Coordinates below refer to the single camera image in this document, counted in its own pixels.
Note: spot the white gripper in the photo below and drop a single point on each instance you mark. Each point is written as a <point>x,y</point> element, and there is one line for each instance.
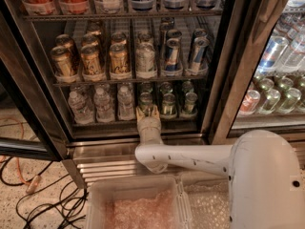
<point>149,123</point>

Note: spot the green can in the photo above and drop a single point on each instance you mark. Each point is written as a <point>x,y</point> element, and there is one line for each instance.
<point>168,108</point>
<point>146,87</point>
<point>166,88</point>
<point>188,108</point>
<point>187,87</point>
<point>146,103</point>

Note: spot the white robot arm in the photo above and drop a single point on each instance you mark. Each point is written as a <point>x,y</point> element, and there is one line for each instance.
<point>265,183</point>

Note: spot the red bull can left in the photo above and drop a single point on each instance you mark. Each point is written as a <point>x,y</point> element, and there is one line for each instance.
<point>170,64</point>

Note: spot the red bull can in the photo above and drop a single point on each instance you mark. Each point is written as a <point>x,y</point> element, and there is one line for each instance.
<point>197,54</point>
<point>170,64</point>

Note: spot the gold can front right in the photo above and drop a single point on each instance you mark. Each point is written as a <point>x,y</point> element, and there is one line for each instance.
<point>120,66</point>

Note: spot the gold can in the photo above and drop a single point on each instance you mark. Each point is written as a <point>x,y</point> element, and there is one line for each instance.
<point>66,41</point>
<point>66,69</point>
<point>119,37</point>
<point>90,39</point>
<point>120,66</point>
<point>92,68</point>

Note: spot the silver can front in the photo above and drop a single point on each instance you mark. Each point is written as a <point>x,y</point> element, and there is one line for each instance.
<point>145,60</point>

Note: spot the gold can front middle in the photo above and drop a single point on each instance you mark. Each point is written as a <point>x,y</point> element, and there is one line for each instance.
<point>92,68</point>

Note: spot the gold can back right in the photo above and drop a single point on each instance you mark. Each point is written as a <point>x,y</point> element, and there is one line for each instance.
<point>119,37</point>

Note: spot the red bull can right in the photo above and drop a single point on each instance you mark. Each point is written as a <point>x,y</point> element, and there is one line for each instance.
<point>197,54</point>

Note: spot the gold can back middle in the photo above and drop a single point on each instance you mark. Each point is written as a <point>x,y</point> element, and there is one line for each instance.
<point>90,39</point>

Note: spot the red can behind glass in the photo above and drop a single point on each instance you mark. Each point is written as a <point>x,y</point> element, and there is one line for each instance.
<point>249,102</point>

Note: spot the gold can front left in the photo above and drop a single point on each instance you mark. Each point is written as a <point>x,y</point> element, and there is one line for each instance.
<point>66,69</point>

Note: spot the gold can back left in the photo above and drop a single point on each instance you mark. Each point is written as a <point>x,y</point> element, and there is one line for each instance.
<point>66,41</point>

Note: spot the open fridge door left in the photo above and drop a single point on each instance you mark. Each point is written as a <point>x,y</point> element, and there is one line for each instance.
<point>27,96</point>

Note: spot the fridge glass door right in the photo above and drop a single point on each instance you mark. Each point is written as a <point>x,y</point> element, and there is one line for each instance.
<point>247,58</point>

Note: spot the water bottle right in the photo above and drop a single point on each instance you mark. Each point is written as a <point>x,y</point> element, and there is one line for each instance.
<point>125,103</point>

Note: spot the water bottle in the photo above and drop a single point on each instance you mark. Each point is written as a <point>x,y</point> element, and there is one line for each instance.
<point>80,108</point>
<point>125,103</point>
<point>103,105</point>

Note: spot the water bottle middle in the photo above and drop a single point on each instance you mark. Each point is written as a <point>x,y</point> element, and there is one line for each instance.
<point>103,105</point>

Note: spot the water bottle left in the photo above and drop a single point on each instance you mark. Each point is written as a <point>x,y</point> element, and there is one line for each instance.
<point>80,108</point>

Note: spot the left plastic bin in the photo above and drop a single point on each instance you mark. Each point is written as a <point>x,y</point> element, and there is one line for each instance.
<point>148,202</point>

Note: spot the plastic bin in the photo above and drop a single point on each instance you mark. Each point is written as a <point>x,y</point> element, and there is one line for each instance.
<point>206,200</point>
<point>148,202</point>

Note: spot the right plastic bin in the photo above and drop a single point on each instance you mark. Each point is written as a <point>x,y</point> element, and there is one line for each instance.
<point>206,200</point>

